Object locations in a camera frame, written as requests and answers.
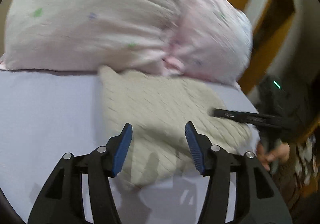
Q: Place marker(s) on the wooden shelf unit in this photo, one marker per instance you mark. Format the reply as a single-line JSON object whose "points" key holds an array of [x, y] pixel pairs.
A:
{"points": [[285, 41]]}

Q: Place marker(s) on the person's right hand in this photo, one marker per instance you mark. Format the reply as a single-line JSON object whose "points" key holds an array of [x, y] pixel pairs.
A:
{"points": [[281, 154]]}

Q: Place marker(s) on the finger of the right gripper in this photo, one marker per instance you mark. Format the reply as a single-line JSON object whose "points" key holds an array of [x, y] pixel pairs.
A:
{"points": [[256, 119]]}

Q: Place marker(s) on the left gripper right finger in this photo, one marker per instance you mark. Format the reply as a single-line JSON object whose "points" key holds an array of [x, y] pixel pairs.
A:
{"points": [[257, 198]]}

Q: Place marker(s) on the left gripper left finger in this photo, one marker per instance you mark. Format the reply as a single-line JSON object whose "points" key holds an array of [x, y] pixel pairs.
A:
{"points": [[60, 199]]}

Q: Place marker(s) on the pink patterned pillow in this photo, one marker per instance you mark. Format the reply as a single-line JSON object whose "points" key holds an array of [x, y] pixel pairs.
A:
{"points": [[81, 35], [212, 42]]}

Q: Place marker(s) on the beige knitted sweater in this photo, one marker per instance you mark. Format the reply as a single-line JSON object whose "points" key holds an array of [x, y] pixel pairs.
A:
{"points": [[158, 109]]}

